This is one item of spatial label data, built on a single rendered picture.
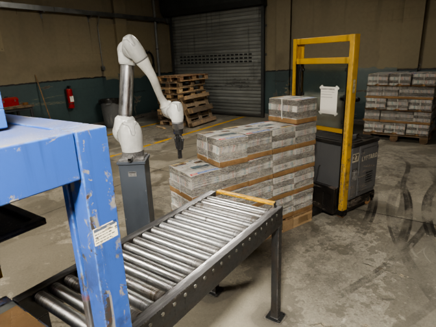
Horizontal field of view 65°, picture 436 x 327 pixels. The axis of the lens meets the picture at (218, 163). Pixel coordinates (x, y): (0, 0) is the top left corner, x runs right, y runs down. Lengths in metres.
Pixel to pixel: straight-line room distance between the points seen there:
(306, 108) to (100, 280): 2.82
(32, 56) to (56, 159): 8.57
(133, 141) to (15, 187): 1.87
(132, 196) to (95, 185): 1.86
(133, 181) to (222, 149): 0.74
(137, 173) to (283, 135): 1.38
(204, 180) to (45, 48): 7.23
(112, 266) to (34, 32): 8.67
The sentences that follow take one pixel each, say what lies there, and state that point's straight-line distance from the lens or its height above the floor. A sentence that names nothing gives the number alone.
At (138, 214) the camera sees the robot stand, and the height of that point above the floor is 0.59.
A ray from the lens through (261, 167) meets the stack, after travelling 3.09.
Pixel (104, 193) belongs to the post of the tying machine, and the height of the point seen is 1.41.
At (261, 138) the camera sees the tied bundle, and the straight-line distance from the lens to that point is 3.03.
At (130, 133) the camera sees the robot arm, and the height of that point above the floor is 1.19.
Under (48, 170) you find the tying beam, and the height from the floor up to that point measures 1.49.
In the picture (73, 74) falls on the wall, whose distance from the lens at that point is 9.75.
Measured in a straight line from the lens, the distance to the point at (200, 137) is 2.98.
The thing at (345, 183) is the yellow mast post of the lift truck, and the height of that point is 0.40.
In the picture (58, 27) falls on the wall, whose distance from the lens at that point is 9.67.
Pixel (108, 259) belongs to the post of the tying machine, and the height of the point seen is 1.25.
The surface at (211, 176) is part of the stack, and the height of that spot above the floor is 0.78.
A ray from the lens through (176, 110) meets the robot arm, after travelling 2.65.
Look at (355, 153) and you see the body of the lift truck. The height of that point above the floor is 0.68.
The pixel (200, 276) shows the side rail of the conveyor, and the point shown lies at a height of 0.80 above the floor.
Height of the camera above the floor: 1.67
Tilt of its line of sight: 17 degrees down
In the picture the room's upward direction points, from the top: 2 degrees counter-clockwise
